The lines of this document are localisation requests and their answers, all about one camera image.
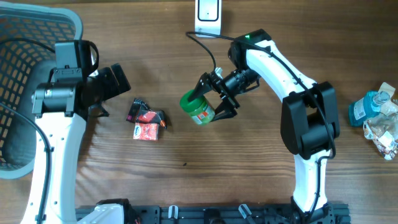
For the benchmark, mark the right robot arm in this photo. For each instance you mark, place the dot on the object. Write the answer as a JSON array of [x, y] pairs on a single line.
[[309, 121]]

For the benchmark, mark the beige snack bag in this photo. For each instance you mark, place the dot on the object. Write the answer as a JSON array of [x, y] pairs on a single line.
[[382, 129]]

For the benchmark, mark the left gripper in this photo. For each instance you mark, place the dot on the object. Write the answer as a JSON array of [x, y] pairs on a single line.
[[112, 88]]

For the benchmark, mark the blue mouthwash bottle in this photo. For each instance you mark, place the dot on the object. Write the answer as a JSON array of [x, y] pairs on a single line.
[[367, 107]]

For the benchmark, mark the red black snack packet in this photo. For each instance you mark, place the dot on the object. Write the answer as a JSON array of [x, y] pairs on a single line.
[[140, 112]]

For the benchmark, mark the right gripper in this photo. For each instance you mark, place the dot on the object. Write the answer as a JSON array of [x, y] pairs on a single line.
[[217, 81]]

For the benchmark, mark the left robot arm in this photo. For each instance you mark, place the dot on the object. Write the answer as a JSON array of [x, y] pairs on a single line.
[[61, 107]]

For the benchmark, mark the white barcode scanner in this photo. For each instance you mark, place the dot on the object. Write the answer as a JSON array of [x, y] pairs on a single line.
[[208, 16]]

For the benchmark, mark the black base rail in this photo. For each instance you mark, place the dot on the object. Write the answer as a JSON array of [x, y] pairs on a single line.
[[266, 214]]

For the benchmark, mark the green lidded jar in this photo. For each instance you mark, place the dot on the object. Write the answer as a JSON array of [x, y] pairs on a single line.
[[199, 109]]

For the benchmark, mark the red white snack packet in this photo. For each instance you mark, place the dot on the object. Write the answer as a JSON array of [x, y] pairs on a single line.
[[147, 132]]

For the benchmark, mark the grey plastic shopping basket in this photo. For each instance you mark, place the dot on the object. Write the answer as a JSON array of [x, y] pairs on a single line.
[[28, 37]]

